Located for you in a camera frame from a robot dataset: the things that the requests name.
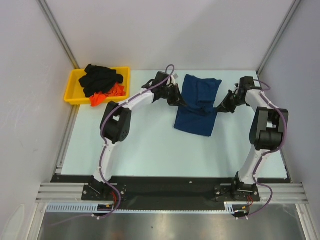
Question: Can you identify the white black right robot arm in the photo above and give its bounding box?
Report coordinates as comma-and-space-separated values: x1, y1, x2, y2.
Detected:
217, 87, 289, 201

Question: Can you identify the blue t shirt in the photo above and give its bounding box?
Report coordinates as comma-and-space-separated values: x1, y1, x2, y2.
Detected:
174, 74, 222, 137

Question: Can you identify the light blue cable duct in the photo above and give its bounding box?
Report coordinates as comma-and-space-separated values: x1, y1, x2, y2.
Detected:
46, 203, 235, 214

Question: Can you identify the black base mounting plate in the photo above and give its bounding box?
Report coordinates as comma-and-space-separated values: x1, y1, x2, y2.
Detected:
51, 174, 260, 211

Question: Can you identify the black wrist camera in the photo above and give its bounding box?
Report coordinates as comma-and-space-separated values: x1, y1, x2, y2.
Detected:
238, 76, 255, 92
152, 71, 170, 86

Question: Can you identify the orange t shirt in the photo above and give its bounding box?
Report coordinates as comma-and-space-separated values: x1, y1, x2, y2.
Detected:
89, 83, 126, 107

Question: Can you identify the aluminium frame rail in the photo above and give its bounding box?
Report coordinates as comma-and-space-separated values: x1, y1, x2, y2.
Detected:
36, 183, 85, 203

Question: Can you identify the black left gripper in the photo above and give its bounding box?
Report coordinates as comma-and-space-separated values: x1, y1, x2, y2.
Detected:
160, 83, 187, 107

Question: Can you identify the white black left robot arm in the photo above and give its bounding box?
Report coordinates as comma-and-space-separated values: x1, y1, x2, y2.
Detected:
93, 83, 187, 200

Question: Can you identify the yellow plastic bin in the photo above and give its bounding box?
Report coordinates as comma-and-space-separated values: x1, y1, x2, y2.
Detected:
63, 66, 131, 105

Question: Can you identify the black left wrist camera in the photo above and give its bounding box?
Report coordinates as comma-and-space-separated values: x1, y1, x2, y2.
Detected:
152, 71, 170, 86

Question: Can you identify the black t shirt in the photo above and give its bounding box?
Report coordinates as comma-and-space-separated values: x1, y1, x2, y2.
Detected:
79, 64, 124, 98

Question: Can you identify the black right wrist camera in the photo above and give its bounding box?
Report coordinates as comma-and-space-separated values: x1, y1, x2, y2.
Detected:
238, 76, 255, 92

